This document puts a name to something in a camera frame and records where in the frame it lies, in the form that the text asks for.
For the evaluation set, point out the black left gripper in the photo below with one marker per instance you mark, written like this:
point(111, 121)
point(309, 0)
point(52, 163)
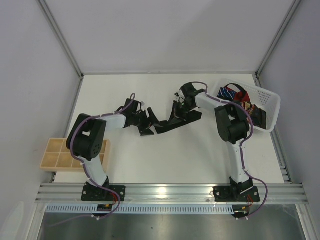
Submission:
point(142, 121)

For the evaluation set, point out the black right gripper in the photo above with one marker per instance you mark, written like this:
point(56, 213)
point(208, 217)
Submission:
point(182, 115)

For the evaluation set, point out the black tie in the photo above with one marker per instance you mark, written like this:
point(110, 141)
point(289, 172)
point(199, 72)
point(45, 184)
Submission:
point(174, 123)

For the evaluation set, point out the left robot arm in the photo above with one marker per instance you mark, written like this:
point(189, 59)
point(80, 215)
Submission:
point(87, 135)

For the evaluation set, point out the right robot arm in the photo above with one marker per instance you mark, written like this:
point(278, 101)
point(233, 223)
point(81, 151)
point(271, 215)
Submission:
point(234, 126)

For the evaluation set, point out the blue striped tie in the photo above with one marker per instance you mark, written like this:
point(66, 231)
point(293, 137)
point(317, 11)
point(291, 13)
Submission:
point(226, 93)

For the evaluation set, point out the red tie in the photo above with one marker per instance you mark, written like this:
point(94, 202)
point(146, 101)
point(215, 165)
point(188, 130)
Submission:
point(242, 96)

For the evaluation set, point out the dark patterned tie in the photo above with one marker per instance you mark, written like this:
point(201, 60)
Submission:
point(257, 115)

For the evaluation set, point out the white plastic basket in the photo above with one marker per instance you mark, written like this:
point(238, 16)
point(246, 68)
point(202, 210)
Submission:
point(264, 99)

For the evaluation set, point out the wooden compartment tray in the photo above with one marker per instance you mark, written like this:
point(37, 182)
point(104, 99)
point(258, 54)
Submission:
point(57, 158)

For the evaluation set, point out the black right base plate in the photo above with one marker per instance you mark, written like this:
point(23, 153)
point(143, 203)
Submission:
point(229, 194)

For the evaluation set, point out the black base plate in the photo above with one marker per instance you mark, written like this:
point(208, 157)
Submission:
point(92, 193)
point(229, 194)

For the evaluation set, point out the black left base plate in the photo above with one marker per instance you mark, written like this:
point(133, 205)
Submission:
point(92, 193)

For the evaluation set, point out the white slotted cable duct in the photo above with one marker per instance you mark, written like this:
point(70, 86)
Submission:
point(205, 209)

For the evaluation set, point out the aluminium mounting rail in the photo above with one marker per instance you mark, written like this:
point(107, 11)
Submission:
point(166, 193)

